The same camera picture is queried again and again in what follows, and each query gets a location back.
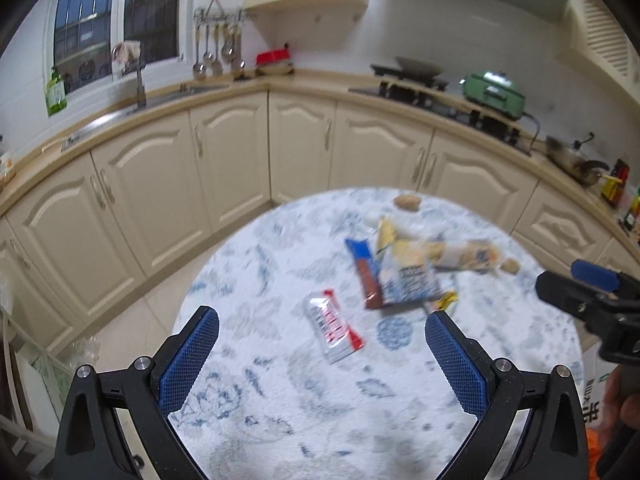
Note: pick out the green dish soap bottle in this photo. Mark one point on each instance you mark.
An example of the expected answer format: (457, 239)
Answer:
(55, 93)

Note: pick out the red lidded bowl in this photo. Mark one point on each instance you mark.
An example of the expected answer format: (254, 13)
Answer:
(276, 62)

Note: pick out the person's right hand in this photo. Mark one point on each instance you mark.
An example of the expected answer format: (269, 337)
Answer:
(617, 410)

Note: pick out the steel wok pan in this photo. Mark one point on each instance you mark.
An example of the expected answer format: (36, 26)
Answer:
(571, 161)

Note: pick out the lower kitchen cabinets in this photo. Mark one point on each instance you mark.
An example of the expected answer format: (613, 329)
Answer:
(102, 215)

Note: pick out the steel sink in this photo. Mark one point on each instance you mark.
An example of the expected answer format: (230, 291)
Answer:
(109, 119)

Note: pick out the white rice bag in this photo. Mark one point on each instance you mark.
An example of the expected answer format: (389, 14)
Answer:
(596, 372)

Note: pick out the white bowl on induction plate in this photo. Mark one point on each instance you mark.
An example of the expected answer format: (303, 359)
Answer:
(425, 73)

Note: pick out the green electric cooker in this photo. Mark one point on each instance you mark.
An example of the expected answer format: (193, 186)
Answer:
(495, 91)

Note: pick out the orange plastic bag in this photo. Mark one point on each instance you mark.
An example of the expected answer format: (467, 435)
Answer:
(595, 451)

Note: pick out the window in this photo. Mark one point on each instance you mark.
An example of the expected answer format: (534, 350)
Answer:
(86, 31)

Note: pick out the black gas stove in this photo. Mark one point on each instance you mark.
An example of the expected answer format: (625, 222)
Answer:
(435, 102)

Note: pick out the blue brown snack wrapper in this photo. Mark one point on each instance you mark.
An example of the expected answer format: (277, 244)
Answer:
(400, 273)

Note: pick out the long clear snack package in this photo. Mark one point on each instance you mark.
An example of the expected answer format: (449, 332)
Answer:
(470, 255)

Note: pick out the condiment bottles group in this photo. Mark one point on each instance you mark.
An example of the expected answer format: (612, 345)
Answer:
(629, 220)

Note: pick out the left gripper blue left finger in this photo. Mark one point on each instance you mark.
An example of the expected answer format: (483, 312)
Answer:
(181, 358)

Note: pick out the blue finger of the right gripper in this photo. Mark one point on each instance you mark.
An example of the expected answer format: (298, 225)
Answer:
(595, 276)
(572, 297)

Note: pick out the red white green wrapper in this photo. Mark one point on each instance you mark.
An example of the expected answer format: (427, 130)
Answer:
(337, 337)

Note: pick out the upper right cabinets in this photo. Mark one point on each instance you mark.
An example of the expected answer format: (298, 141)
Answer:
(593, 43)

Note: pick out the hanging utensil rack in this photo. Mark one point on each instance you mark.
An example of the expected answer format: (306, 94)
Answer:
(217, 41)

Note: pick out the white yellow sachet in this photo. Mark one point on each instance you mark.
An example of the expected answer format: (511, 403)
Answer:
(447, 302)

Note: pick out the round table with floral cloth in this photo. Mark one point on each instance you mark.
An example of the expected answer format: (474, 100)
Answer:
(268, 405)

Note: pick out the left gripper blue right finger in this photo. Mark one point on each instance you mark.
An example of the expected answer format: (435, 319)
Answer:
(465, 364)

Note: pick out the yellow wrapper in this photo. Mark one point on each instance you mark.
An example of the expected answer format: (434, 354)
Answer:
(389, 234)

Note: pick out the brown bun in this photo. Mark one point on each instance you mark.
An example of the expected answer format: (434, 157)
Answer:
(511, 266)
(407, 202)

